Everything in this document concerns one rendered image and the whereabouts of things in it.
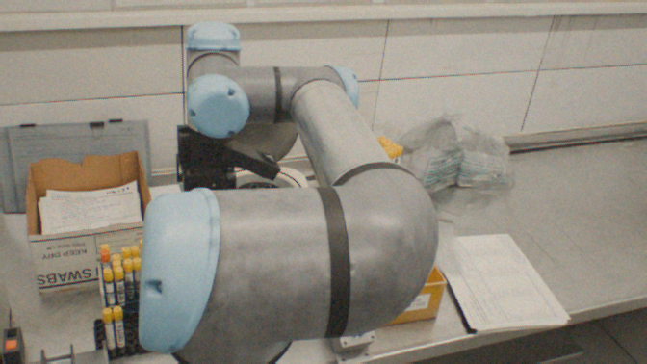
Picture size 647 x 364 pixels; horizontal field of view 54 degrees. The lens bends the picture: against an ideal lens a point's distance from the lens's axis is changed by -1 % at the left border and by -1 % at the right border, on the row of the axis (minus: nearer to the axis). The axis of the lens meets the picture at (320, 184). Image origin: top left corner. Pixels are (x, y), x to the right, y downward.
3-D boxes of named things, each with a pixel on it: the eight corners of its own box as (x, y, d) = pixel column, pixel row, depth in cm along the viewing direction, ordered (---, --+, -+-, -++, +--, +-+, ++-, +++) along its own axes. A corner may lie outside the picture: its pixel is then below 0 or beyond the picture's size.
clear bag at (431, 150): (414, 204, 168) (427, 143, 158) (368, 174, 178) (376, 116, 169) (473, 176, 183) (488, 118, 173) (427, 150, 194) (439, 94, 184)
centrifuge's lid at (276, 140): (208, 80, 143) (207, 70, 151) (209, 180, 154) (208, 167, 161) (302, 81, 148) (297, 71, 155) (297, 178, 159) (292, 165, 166)
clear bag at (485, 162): (444, 185, 178) (453, 142, 170) (443, 155, 192) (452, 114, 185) (517, 195, 176) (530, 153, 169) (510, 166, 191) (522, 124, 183)
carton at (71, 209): (36, 296, 127) (24, 236, 119) (37, 215, 150) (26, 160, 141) (160, 276, 136) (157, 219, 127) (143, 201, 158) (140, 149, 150)
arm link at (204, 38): (184, 38, 83) (184, 16, 90) (185, 114, 89) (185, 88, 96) (245, 39, 84) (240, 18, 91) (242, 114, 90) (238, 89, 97)
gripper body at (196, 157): (176, 183, 103) (174, 117, 97) (228, 177, 106) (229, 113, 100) (185, 210, 97) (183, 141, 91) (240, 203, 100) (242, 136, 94)
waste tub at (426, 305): (378, 328, 129) (386, 291, 123) (356, 284, 139) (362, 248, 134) (438, 319, 132) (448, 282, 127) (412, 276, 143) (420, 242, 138)
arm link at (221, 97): (279, 85, 77) (269, 51, 86) (184, 86, 75) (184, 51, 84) (276, 142, 81) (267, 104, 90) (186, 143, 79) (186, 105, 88)
